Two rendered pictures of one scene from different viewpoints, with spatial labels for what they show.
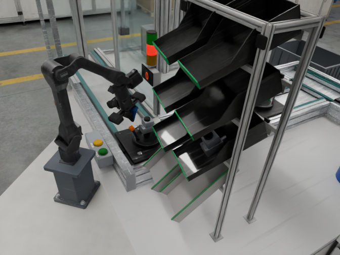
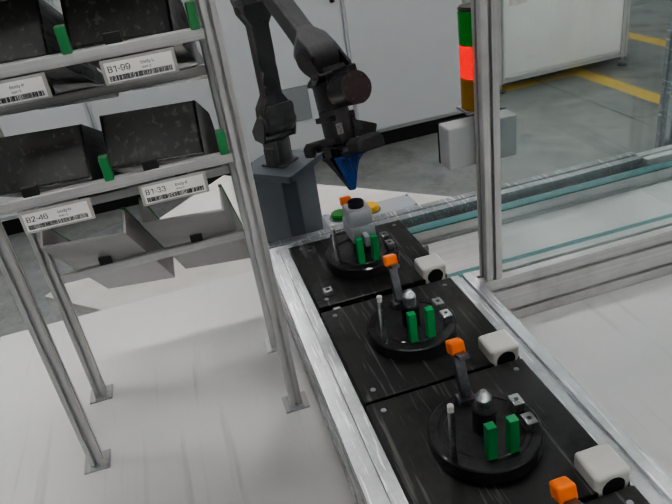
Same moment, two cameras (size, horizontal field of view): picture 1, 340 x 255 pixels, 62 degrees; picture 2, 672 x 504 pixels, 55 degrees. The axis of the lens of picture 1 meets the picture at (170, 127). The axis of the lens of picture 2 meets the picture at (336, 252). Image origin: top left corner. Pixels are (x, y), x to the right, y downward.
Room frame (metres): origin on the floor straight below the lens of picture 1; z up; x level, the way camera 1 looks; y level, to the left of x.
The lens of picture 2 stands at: (1.37, -0.92, 1.60)
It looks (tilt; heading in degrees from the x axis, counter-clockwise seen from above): 29 degrees down; 110
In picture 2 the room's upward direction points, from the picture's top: 9 degrees counter-clockwise
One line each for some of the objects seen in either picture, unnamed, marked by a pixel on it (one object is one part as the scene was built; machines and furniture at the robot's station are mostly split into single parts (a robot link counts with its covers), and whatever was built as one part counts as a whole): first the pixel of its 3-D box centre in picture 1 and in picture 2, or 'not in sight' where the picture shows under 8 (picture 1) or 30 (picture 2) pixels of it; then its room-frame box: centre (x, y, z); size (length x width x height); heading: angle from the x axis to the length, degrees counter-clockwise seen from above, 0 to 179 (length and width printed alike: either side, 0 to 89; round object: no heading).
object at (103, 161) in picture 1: (98, 147); (371, 221); (1.01, 0.33, 0.93); 0.21 x 0.07 x 0.06; 31
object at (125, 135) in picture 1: (146, 140); (363, 263); (1.05, 0.11, 0.96); 0.24 x 0.24 x 0.02; 31
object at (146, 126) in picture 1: (149, 123); (359, 220); (1.06, 0.10, 1.06); 0.08 x 0.04 x 0.07; 122
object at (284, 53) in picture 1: (307, 63); not in sight; (2.65, -1.32, 0.73); 0.62 x 0.42 x 0.23; 31
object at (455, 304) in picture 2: not in sight; (410, 310); (1.18, -0.11, 1.01); 0.24 x 0.24 x 0.13; 31
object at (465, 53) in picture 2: (151, 48); (476, 59); (1.27, 0.11, 1.33); 0.05 x 0.05 x 0.05
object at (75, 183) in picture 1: (74, 176); (287, 200); (0.80, 0.38, 0.96); 0.15 x 0.15 x 0.20; 77
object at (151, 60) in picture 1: (151, 58); (477, 91); (1.27, 0.11, 1.28); 0.05 x 0.05 x 0.05
